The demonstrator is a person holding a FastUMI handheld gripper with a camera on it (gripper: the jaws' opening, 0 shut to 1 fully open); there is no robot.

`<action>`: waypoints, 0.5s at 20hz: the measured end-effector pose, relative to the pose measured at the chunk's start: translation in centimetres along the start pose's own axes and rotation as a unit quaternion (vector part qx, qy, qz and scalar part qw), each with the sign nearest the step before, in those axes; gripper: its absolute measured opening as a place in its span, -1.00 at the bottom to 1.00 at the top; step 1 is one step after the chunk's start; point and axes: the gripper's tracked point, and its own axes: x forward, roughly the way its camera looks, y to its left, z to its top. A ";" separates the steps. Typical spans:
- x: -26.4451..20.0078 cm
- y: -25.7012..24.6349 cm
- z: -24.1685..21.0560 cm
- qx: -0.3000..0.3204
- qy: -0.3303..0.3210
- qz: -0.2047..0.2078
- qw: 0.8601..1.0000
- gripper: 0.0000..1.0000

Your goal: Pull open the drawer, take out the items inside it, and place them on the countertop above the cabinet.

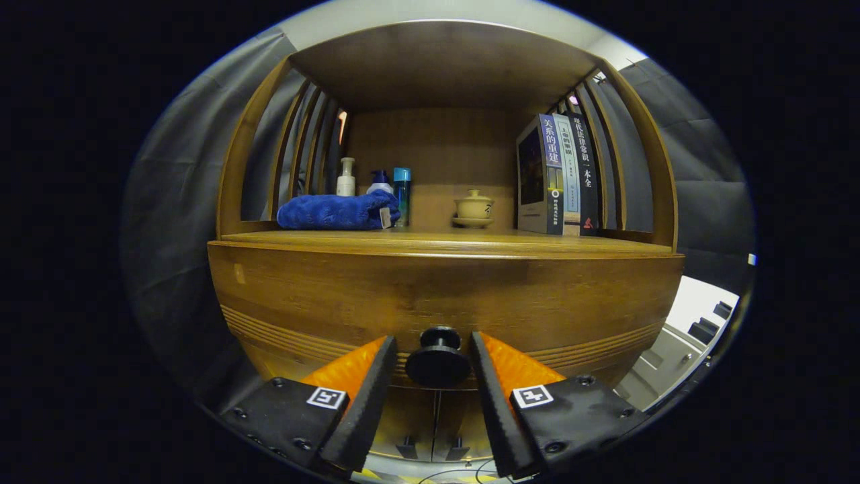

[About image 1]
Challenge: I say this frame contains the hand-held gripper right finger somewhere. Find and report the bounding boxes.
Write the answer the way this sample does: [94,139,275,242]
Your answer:
[468,331,649,479]

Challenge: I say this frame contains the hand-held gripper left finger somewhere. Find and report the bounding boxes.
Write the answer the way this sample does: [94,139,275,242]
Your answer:
[220,335,398,475]

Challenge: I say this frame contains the wooden drawer with black knob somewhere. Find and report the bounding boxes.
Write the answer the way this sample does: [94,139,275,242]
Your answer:
[207,241,686,392]

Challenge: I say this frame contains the wooden cabinet door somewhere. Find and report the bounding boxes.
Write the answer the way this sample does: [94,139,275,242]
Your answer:
[370,387,437,463]
[433,387,495,463]

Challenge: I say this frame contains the wooden countertop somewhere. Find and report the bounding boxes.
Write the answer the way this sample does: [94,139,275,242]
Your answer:
[218,225,676,259]

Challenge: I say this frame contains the wooden cabinet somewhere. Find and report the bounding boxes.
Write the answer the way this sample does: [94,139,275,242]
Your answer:
[207,19,686,465]

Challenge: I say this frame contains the blue folded towel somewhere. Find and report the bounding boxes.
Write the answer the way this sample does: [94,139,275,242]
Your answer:
[277,190,402,231]

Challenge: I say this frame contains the beige lidded tea cup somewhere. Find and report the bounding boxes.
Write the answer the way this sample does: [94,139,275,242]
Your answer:
[454,189,495,220]

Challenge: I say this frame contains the teal transparent bottle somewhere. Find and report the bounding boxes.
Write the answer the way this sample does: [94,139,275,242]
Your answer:
[393,167,412,228]

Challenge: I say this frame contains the white pump bottle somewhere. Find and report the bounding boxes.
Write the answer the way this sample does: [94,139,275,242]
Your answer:
[336,157,357,198]

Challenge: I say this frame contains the white table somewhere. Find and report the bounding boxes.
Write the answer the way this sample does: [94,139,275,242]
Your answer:
[615,274,740,412]

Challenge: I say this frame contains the book with pale spine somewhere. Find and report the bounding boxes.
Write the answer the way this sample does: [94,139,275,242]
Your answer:
[552,113,582,236]

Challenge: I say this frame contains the thick book with blue spine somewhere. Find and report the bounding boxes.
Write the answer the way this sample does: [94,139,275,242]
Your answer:
[516,113,565,236]

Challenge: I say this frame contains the book with black spine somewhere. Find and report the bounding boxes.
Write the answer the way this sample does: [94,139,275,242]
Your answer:
[568,111,601,237]

